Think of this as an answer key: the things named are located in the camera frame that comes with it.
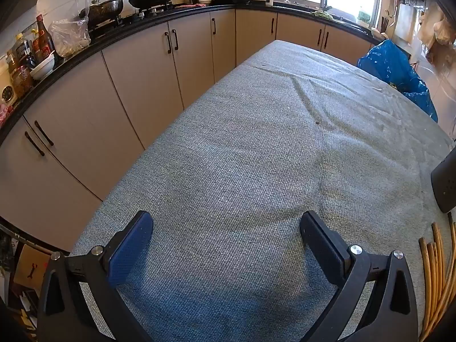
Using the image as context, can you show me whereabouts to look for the hanging beige plastic bags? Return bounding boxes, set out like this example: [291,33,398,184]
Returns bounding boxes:
[417,7,456,47]

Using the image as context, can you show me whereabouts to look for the black kitchen countertop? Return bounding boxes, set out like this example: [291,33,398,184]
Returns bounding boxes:
[0,2,389,143]

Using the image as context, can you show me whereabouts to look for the beige kitchen cabinets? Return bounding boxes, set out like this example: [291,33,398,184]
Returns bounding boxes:
[0,8,374,253]

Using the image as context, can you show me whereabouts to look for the clear plastic bag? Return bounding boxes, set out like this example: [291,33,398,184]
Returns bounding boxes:
[48,0,91,58]

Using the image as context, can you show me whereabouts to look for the gas stove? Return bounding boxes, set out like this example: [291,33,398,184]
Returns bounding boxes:
[87,3,176,33]

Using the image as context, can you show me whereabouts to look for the bunch of wooden chopsticks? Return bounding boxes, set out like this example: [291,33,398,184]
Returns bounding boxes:
[418,213,456,342]

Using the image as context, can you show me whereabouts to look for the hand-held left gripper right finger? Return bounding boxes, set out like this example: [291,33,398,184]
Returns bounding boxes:
[300,210,418,342]

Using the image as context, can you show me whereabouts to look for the hanging cutting board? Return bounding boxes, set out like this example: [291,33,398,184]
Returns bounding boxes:
[395,3,418,42]

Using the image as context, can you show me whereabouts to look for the brown glass jar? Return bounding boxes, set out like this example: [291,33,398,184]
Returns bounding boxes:
[10,65,35,99]

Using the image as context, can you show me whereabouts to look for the black utensil holder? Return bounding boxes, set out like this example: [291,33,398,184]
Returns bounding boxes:
[430,157,456,214]

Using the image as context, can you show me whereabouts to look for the dark sauce bottle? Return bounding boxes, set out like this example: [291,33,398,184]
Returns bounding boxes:
[34,14,58,62]

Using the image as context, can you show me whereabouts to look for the cardboard box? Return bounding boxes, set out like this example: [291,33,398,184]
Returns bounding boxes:
[12,244,53,290]

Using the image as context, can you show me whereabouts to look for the white bowl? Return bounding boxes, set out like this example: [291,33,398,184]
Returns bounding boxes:
[29,55,56,81]

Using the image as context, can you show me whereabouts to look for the yellow-capped oil bottle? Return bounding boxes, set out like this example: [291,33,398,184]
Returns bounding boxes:
[14,33,34,68]

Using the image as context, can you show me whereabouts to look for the grey tablecloth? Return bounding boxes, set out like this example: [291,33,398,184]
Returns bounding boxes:
[69,39,456,342]

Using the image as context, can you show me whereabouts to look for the blue plastic bag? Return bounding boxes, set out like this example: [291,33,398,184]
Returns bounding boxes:
[357,39,439,123]

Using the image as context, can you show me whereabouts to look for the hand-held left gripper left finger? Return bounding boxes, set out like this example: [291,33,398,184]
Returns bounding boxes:
[36,210,154,342]

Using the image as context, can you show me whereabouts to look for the dark frying pan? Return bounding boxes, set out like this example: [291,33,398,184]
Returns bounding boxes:
[79,0,125,25]

